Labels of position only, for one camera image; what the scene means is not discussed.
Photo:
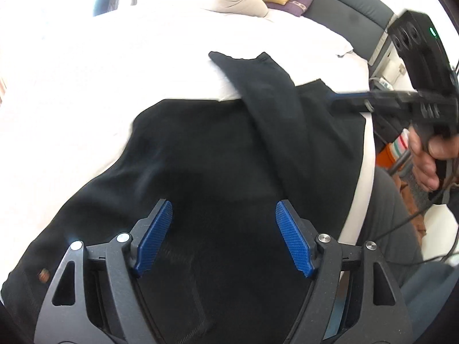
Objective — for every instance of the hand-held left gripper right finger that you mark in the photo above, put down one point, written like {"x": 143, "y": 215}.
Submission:
{"x": 294, "y": 240}

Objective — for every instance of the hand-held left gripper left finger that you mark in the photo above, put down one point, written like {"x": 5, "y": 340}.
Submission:
{"x": 152, "y": 238}

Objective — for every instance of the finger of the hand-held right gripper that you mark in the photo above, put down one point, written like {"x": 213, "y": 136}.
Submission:
{"x": 351, "y": 95}
{"x": 353, "y": 105}

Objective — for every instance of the black pants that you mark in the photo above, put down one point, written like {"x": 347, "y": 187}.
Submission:
{"x": 215, "y": 150}

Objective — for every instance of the person's right hand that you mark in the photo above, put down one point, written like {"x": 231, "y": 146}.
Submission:
{"x": 423, "y": 165}

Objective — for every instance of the white power strip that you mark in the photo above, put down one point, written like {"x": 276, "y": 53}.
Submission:
{"x": 382, "y": 82}

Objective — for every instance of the white folded sheet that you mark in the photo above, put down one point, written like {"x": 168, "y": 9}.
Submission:
{"x": 339, "y": 44}

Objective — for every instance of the striped cloth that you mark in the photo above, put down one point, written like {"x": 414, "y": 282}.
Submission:
{"x": 400, "y": 143}

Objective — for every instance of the orange object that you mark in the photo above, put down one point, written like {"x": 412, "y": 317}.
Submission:
{"x": 389, "y": 157}

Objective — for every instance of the grey padded headboard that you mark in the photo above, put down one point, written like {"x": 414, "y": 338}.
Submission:
{"x": 344, "y": 10}

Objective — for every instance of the person's leg in grey trousers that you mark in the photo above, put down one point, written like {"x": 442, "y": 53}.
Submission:
{"x": 394, "y": 215}

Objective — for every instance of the purple pillow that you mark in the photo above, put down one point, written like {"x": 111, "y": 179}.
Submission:
{"x": 297, "y": 5}

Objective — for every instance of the bed with white sheet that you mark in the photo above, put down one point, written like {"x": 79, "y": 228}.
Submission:
{"x": 107, "y": 61}

